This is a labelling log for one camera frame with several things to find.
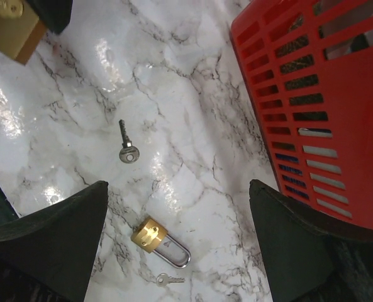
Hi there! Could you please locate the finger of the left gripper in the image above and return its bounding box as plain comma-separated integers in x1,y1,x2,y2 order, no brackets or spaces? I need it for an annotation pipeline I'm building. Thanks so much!
26,0,73,34

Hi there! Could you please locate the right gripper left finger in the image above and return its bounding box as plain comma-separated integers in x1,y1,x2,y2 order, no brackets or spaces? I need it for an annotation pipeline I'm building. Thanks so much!
0,181,108,301

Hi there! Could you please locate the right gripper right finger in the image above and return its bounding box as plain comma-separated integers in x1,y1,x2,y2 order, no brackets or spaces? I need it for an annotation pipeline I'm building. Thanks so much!
249,179,373,301

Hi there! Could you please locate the large brass padlock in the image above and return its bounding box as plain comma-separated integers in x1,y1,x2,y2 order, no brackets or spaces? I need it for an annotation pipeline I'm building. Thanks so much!
0,1,47,65

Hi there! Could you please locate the small brass padlock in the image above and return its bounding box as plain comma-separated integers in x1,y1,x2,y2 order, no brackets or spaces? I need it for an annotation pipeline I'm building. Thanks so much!
130,216,192,269

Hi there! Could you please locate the small silver key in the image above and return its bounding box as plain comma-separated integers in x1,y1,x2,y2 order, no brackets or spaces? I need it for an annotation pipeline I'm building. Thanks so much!
155,273,185,287

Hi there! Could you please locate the dark silver key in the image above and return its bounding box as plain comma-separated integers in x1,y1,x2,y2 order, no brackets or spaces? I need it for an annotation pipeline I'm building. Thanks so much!
119,120,136,164

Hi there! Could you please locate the red plastic basket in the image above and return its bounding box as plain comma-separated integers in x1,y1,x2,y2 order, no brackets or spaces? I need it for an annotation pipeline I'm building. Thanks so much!
230,1,373,230

